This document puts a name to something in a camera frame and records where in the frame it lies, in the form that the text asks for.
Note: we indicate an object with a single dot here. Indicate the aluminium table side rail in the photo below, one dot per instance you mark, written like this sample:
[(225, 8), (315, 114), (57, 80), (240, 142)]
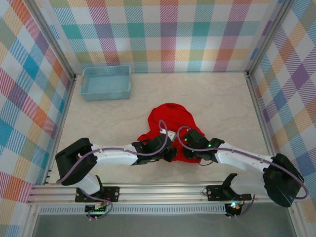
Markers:
[(63, 118), (262, 118)]

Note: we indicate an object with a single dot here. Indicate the red t-shirt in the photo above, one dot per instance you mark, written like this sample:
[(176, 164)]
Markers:
[(172, 116)]

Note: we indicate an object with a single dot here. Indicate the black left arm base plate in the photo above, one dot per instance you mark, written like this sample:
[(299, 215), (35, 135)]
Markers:
[(112, 193)]

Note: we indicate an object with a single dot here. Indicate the aluminium frame post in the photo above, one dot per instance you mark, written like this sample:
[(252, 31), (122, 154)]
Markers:
[(268, 37), (56, 42)]

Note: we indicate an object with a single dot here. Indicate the light blue plastic basket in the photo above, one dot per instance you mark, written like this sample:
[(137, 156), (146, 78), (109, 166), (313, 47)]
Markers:
[(106, 95)]

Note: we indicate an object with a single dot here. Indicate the aluminium mounting rail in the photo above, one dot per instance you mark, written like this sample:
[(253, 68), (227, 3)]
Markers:
[(160, 193)]

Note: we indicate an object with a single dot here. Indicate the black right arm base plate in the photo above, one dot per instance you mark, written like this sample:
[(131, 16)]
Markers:
[(214, 192)]

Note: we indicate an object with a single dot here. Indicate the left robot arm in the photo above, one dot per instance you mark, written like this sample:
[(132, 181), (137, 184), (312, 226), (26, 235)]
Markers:
[(113, 158)]

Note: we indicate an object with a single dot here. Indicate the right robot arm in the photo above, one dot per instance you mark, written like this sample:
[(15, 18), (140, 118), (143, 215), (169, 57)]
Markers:
[(281, 187)]

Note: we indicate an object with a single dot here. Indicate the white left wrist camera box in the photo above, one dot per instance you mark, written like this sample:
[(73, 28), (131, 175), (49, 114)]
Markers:
[(170, 135)]

